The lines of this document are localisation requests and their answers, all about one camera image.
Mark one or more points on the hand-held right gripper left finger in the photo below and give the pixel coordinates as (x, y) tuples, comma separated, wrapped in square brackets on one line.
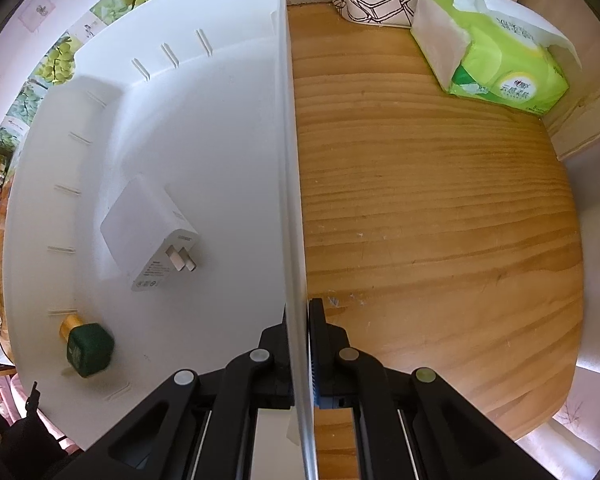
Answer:
[(275, 345)]

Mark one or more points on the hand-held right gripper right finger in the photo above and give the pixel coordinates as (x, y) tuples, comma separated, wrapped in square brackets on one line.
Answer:
[(316, 380)]

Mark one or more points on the white plastic bin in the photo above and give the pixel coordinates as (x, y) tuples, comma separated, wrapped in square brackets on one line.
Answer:
[(205, 135)]

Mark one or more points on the white charger plug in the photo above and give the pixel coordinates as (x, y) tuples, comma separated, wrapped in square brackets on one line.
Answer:
[(140, 230)]

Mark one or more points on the green bottle with gold cap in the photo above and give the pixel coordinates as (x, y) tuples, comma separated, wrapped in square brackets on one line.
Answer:
[(90, 350)]

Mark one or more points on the pink floral cloth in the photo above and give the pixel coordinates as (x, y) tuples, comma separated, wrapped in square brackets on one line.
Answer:
[(20, 400), (580, 410)]

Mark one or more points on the dark cloth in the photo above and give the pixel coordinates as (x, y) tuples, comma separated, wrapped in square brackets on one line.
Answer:
[(15, 435)]

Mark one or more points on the green tissue pack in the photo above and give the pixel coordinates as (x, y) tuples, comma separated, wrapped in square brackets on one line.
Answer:
[(500, 60)]

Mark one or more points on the cardboard panel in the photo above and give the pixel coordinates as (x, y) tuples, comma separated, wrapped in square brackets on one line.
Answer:
[(580, 110)]

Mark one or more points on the pink wall note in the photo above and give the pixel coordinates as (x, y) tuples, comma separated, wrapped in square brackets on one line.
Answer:
[(37, 10)]

